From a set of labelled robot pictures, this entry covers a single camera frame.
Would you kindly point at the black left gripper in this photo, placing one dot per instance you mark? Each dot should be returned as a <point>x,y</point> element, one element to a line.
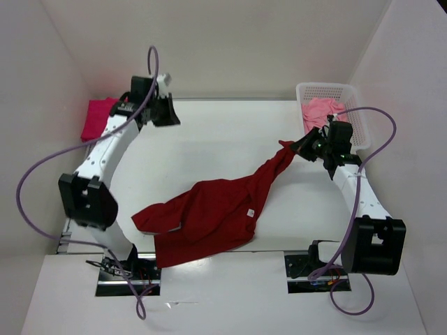
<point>172,118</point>

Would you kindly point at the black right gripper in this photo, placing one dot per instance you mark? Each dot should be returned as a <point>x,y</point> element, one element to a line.
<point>302,146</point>

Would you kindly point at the magenta t shirt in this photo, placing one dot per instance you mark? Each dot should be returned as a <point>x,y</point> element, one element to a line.
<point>97,116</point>

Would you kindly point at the dark red t shirt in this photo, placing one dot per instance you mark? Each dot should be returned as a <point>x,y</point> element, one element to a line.
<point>212,217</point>

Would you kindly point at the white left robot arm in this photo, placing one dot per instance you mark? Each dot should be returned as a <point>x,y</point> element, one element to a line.
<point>86,195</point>

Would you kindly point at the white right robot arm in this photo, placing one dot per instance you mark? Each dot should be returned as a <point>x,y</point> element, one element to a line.
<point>374,240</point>

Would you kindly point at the light pink t shirt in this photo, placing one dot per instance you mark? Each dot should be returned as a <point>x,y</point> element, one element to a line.
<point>315,113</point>

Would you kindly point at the white perforated plastic basket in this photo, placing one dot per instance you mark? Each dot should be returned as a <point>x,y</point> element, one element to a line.
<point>342,94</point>

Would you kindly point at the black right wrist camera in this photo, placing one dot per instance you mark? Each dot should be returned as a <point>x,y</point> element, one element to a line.
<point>340,133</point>

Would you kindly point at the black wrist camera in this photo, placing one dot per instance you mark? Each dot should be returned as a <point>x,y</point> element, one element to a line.
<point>340,133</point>
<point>140,87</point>

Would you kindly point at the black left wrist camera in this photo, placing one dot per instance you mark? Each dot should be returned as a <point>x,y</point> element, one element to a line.
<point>140,87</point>

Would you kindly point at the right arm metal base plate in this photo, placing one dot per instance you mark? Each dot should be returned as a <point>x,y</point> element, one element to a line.
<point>300,264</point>

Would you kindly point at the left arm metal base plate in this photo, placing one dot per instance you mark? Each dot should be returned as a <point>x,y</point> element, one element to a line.
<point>146,280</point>

